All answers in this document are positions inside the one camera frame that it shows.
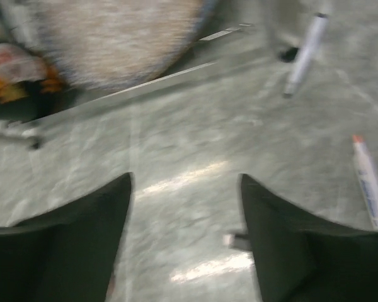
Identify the grey pen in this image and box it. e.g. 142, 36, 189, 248
283, 12, 329, 98

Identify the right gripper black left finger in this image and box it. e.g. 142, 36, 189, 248
0, 172, 133, 302

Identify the red black mug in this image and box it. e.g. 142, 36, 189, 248
0, 35, 67, 121

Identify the speckled grey plate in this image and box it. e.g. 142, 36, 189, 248
29, 1, 217, 91

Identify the steel dish rack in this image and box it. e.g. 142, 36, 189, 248
0, 1, 251, 148

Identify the white marker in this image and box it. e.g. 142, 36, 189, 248
352, 135, 378, 230

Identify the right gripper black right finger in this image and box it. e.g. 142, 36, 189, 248
239, 174, 378, 301

